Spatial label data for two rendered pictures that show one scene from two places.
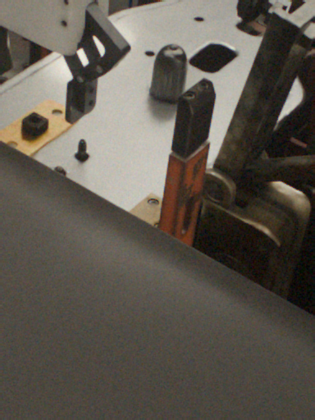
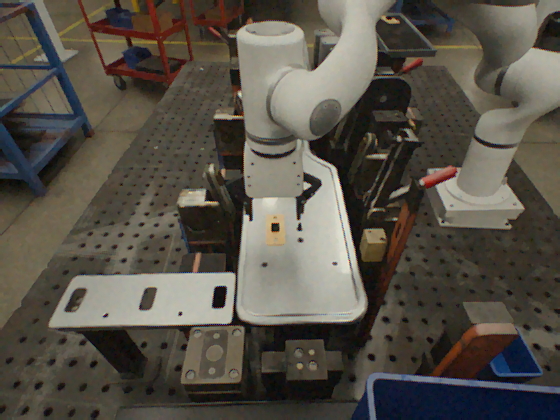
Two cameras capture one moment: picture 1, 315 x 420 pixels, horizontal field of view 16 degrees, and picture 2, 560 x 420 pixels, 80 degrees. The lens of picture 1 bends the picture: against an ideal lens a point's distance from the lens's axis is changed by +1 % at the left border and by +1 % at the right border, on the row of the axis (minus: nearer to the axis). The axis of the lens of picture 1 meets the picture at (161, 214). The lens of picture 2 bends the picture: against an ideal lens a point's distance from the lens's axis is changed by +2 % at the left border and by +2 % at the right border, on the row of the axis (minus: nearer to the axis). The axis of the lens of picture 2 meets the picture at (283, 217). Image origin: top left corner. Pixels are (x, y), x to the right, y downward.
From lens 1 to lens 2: 0.48 m
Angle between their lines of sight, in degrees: 23
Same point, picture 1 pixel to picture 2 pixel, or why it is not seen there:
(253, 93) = (393, 174)
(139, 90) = not seen: hidden behind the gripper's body
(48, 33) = (290, 191)
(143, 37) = not seen: hidden behind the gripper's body
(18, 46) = (169, 199)
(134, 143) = (309, 213)
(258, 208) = (390, 213)
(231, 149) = (382, 198)
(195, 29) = not seen: hidden behind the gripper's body
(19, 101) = (257, 221)
